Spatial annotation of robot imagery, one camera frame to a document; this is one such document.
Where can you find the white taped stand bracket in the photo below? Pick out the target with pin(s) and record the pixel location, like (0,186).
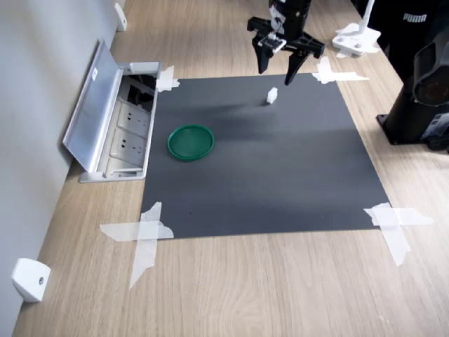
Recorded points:
(356,40)

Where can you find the white camera box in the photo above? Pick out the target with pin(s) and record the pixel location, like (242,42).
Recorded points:
(271,44)

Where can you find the small white plastic terminal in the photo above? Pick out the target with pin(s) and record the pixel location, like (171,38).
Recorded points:
(271,96)

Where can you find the black fabric with white logo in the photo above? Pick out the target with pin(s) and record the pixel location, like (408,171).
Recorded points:
(403,31)

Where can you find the white tape cross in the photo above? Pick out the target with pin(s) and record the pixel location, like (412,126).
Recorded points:
(328,75)
(166,80)
(147,231)
(389,217)

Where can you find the dark grey mat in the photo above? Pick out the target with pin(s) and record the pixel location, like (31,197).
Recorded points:
(263,168)

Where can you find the grey desk partition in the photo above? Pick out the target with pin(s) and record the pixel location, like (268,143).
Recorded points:
(35,105)

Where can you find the white partition bracket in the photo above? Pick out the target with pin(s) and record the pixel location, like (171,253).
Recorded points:
(29,279)
(121,17)

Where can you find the round green lid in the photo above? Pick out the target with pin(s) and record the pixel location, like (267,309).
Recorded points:
(191,142)

